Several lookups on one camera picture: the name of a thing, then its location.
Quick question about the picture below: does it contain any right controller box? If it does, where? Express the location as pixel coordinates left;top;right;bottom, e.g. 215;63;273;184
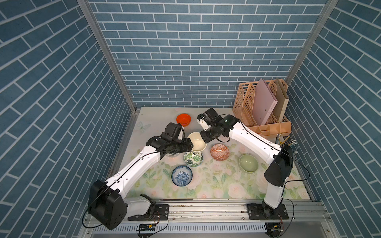
265;222;282;238

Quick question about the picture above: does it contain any green leaf pattern bowl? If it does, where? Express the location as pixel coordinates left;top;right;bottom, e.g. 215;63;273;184
183;151;203;167

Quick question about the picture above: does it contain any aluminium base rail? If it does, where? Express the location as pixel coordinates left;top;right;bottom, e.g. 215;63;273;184
78;199;339;238

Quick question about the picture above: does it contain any blue floral bowl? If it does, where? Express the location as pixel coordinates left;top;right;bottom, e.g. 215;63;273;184
171;165;193;187

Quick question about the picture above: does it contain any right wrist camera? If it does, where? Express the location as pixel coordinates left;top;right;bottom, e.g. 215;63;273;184
197;114;211;131

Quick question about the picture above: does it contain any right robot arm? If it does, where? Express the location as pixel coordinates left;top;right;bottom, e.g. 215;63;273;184
197;108;293;220

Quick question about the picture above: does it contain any light green bowl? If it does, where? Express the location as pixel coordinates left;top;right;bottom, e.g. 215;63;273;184
239;154;259;174

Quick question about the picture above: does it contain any red pattern bowl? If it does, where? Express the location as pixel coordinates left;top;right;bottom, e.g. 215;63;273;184
210;144;230;162

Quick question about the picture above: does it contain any beige folder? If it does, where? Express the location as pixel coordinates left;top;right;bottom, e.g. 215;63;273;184
272;79;289;123

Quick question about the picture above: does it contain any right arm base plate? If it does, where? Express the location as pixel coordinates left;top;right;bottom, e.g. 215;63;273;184
247;202;289;220

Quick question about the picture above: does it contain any green circuit board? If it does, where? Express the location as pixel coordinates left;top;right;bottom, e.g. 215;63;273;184
137;224;156;233

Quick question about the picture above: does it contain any floral table mat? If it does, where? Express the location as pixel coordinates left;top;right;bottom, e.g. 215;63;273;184
117;107;310;200

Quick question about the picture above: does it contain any peach file organizer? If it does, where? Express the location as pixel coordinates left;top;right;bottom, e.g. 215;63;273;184
233;79;292;138

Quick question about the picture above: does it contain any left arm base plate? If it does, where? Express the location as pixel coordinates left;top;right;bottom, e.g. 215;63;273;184
128;204;170;221

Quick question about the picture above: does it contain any yellow pencil cup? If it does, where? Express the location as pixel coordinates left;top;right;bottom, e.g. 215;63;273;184
275;134;290;145

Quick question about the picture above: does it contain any pink folder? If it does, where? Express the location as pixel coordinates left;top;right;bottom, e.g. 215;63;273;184
252;79;277;125

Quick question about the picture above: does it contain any cream bowl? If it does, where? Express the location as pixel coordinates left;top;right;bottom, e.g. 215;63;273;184
188;132;207;152

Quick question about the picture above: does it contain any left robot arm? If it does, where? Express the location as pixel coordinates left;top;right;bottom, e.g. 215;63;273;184
87;123;193;230

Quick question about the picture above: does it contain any orange bowl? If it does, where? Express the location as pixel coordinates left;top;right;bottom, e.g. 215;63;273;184
176;114;191;127

